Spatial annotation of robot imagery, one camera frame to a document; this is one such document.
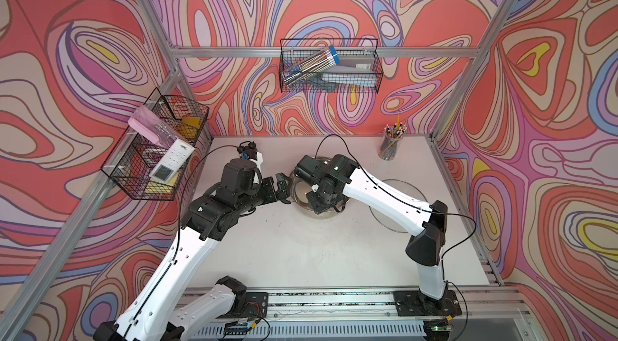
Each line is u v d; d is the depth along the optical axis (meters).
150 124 0.70
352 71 0.88
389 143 1.05
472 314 0.72
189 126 0.78
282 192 0.59
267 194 0.59
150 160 0.73
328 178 0.52
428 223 0.45
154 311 0.37
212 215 0.43
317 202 0.66
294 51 0.88
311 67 0.79
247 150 1.05
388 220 0.50
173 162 0.69
